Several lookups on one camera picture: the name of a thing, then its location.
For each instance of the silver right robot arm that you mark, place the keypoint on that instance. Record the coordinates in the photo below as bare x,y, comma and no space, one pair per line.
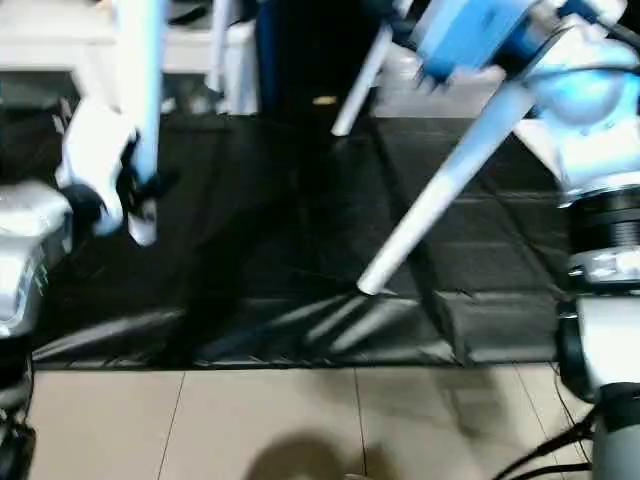
595,125

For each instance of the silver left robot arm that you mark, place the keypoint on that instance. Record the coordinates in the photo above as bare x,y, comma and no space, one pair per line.
30,260

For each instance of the white cabinet with glass doors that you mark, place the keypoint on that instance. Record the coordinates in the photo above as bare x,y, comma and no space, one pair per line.
50,45

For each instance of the small tan block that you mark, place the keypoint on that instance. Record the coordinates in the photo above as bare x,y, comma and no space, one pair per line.
323,100

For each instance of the grey trouser legs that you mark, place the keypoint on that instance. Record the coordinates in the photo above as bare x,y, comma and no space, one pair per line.
617,435

